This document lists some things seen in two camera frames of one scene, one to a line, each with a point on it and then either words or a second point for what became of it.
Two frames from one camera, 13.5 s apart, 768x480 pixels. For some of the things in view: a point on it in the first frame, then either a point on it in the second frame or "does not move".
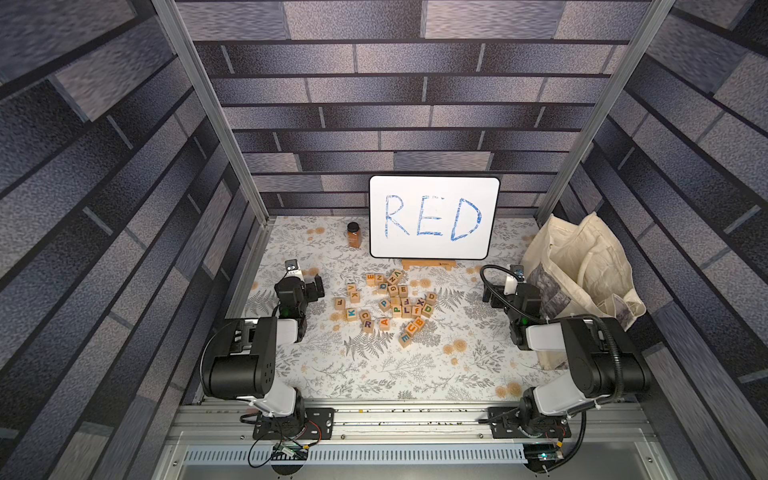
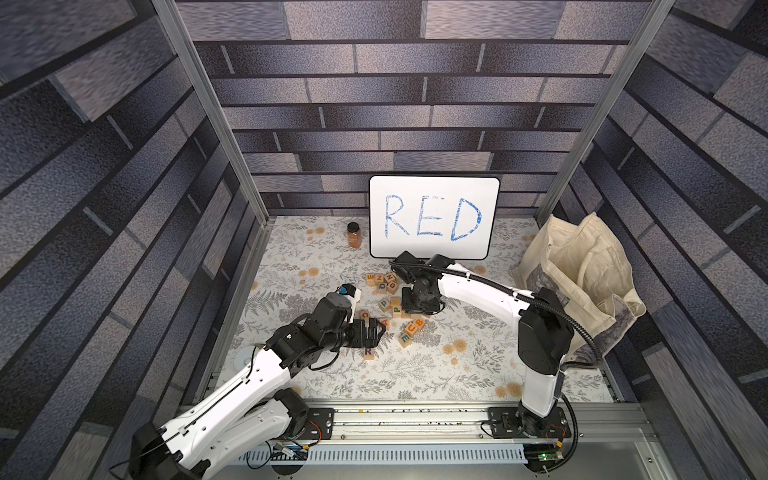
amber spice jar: x=354 y=235 does not move
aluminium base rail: x=413 y=433 does not move
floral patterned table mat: x=395 y=330 does not move
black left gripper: x=310 y=288 -> x=361 y=340
